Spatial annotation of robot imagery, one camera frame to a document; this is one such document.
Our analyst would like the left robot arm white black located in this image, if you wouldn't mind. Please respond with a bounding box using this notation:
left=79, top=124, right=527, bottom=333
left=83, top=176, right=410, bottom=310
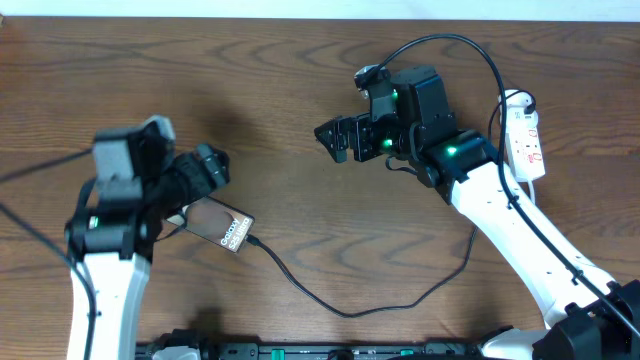
left=64, top=115, right=230, bottom=359

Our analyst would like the white power strip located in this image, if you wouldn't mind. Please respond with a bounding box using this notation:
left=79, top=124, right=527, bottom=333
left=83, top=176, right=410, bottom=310
left=505, top=89, right=546, bottom=183

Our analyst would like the black charger cable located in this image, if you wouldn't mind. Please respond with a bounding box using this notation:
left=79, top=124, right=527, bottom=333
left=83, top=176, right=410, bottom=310
left=245, top=90, right=538, bottom=319

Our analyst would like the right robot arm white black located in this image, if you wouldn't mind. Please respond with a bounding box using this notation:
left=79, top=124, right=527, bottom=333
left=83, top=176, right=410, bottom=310
left=314, top=66, right=639, bottom=359

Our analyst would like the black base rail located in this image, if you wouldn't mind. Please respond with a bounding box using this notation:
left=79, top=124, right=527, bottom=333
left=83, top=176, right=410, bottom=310
left=134, top=329, right=482, bottom=360

